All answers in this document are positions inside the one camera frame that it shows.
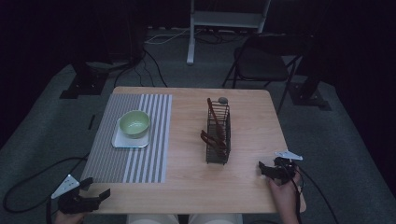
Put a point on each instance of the grey round spoon head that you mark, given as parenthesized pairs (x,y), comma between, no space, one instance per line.
(223,100)

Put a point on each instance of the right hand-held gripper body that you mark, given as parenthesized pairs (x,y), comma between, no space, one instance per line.
(285,169)

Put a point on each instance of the white square tray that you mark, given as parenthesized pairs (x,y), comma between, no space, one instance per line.
(129,141)

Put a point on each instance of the long brown wooden utensil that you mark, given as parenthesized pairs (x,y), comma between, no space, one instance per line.
(215,118)

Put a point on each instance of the green bowl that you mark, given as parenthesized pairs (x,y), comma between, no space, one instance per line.
(134,123)

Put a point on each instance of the small black strip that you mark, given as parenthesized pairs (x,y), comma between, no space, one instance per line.
(91,122)

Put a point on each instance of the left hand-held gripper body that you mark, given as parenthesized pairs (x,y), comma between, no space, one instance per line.
(73,202)

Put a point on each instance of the black folding chair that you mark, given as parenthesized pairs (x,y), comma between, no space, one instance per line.
(264,63)

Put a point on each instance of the person's right hand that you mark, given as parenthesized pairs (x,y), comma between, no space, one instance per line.
(285,196)

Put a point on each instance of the black stand base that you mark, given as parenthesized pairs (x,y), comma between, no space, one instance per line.
(85,82)
(308,96)

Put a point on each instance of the white metal stand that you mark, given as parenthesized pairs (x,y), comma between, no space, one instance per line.
(224,20)

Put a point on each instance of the grey striped placemat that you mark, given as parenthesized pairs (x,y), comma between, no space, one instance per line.
(130,146)

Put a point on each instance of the brown wooden tongs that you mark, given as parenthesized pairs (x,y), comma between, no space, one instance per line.
(212,140)

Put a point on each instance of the person's left hand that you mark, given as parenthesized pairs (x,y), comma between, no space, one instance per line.
(67,218)

